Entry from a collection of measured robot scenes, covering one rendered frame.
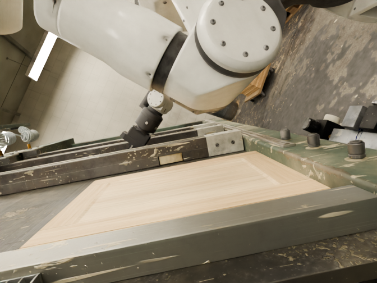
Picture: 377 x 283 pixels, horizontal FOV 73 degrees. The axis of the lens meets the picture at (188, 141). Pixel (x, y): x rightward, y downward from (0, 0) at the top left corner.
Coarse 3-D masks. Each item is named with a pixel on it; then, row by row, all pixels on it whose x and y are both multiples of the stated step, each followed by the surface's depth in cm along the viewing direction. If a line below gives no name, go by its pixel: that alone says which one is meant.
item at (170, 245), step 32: (320, 192) 34; (352, 192) 32; (160, 224) 33; (192, 224) 31; (224, 224) 30; (256, 224) 30; (288, 224) 30; (320, 224) 30; (352, 224) 30; (0, 256) 32; (32, 256) 31; (64, 256) 29; (96, 256) 29; (128, 256) 29; (160, 256) 29; (192, 256) 30; (224, 256) 30
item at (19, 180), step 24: (168, 144) 87; (192, 144) 88; (216, 144) 88; (240, 144) 89; (24, 168) 90; (48, 168) 86; (72, 168) 86; (96, 168) 87; (120, 168) 87; (144, 168) 88; (0, 192) 86
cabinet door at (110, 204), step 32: (224, 160) 72; (256, 160) 65; (96, 192) 62; (128, 192) 58; (160, 192) 54; (192, 192) 51; (224, 192) 47; (256, 192) 44; (288, 192) 41; (64, 224) 45; (96, 224) 42; (128, 224) 40
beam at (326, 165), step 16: (224, 128) 126; (240, 128) 114; (256, 128) 104; (256, 144) 75; (304, 144) 59; (320, 144) 57; (336, 144) 54; (288, 160) 54; (304, 160) 48; (320, 160) 45; (336, 160) 43; (368, 160) 40; (320, 176) 43; (336, 176) 38; (352, 176) 35; (368, 176) 34
